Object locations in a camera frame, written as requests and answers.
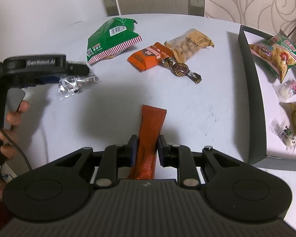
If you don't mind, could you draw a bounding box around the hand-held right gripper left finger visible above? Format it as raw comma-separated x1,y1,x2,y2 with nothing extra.
49,134,139,189

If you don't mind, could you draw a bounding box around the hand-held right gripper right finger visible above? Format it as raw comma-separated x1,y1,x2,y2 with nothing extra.
157,134,247,189

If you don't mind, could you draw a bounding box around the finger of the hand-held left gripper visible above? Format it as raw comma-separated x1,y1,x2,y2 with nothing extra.
36,75,61,86
66,61,90,76

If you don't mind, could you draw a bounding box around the silver foil snack packet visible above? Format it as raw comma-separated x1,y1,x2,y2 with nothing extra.
57,73,100,101

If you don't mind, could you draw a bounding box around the long orange stick packet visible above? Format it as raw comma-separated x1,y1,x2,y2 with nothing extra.
127,105,168,180

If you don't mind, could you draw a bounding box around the plain green snack bag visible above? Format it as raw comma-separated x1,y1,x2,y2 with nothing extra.
86,17,143,65

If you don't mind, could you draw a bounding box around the orange square snack packet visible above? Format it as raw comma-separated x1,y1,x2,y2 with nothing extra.
127,42,174,72

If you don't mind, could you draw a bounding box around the brown twist-wrapped candy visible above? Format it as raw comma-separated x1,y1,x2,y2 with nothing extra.
162,57,203,84

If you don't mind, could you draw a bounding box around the grey cardboard box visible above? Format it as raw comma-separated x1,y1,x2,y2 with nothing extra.
238,25,296,165

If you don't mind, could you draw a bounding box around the clear peanut bag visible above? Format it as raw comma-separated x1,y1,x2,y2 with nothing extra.
164,28,215,63

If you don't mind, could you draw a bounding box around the small clear-wrapped candy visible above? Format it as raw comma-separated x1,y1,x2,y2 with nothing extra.
269,118,296,152

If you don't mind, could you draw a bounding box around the pink and white candy packet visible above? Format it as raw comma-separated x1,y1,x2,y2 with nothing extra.
273,78,296,102

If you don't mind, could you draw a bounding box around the green cracker picture bag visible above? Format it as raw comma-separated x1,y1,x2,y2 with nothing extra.
249,30,296,84

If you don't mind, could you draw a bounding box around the person's left hand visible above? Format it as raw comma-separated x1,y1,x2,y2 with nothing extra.
0,100,30,160

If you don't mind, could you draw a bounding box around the dark gripper cable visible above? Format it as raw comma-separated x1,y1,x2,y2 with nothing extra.
0,127,32,173

